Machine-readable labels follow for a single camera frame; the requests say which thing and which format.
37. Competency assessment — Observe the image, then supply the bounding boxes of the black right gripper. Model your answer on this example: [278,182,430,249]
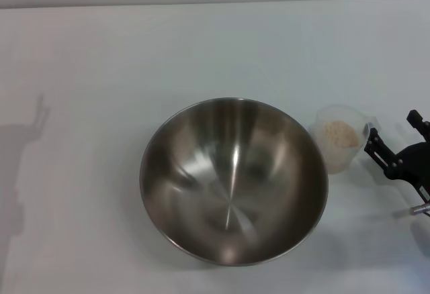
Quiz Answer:
[363,109,430,201]

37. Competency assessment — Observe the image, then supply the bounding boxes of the translucent plastic measuring cup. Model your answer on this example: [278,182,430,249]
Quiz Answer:
[308,103,379,175]

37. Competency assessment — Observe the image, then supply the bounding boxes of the white rice grains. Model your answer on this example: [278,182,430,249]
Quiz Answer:
[321,119,361,174]

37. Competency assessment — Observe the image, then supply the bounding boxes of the stainless steel mixing bowl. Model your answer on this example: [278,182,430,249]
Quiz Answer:
[139,97,329,268]

